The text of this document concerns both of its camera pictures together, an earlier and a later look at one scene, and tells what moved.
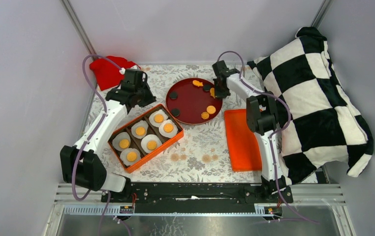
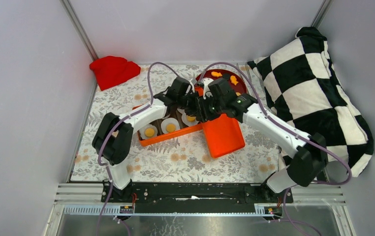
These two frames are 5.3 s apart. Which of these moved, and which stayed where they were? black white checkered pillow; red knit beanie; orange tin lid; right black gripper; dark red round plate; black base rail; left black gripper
Moved: right black gripper; left black gripper; dark red round plate; orange tin lid
Stayed: black base rail; red knit beanie; black white checkered pillow
